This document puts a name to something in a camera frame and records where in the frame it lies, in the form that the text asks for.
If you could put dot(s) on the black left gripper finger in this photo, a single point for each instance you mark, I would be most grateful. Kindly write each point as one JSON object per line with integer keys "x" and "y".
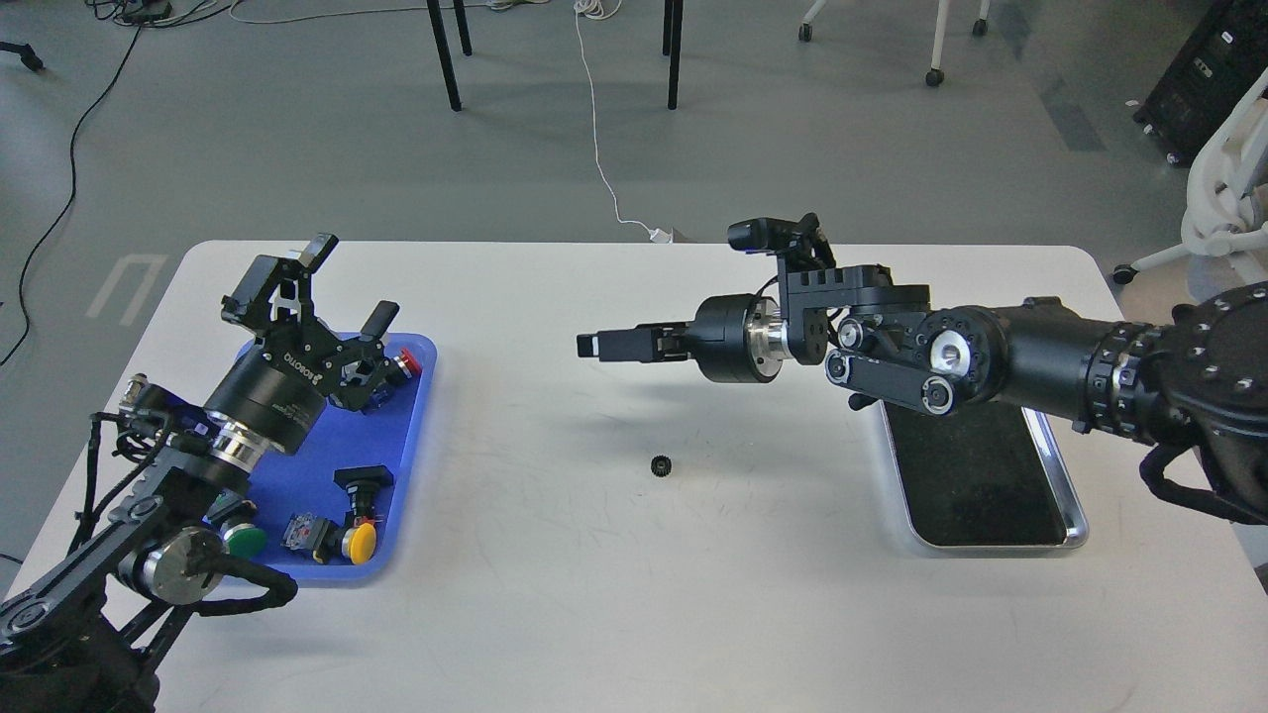
{"x": 364, "y": 362}
{"x": 275, "y": 294}

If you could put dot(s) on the black equipment case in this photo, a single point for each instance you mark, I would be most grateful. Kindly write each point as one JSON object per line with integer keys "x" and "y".
{"x": 1219, "y": 62}

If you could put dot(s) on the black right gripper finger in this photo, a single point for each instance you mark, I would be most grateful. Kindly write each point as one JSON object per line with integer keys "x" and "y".
{"x": 588, "y": 344}
{"x": 626, "y": 352}

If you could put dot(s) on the white office chair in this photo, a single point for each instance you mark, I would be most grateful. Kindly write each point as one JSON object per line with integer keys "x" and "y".
{"x": 1225, "y": 196}

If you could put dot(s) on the yellow push button switch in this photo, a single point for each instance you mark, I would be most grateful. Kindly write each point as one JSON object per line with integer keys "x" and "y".
{"x": 322, "y": 540}

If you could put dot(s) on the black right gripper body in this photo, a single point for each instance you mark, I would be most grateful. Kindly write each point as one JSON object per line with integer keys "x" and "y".
{"x": 733, "y": 339}

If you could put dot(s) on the blue plastic tray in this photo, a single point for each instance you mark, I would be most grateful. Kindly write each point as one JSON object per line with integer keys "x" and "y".
{"x": 282, "y": 486}

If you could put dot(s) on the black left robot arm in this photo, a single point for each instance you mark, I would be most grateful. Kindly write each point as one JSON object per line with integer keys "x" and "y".
{"x": 147, "y": 555}

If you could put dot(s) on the red push button switch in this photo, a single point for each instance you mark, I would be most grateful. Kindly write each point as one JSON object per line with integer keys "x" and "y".
{"x": 390, "y": 375}

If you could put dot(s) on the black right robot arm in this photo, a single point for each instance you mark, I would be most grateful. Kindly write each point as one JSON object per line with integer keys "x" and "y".
{"x": 1192, "y": 391}

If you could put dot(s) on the silver metal tray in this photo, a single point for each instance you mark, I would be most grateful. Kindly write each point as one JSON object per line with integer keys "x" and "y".
{"x": 986, "y": 480}

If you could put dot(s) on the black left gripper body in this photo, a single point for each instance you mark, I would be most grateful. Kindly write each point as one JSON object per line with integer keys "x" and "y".
{"x": 279, "y": 388}

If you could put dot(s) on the green push button switch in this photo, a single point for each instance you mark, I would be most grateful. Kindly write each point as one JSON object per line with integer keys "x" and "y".
{"x": 241, "y": 536}

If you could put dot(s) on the white chair base with casters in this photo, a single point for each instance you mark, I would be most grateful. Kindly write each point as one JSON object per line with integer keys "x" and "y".
{"x": 929, "y": 32}

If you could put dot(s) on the black push button switch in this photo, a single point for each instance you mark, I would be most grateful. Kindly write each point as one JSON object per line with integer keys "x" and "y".
{"x": 362, "y": 484}

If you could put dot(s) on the small black gear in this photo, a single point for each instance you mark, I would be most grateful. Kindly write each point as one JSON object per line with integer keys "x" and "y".
{"x": 660, "y": 466}

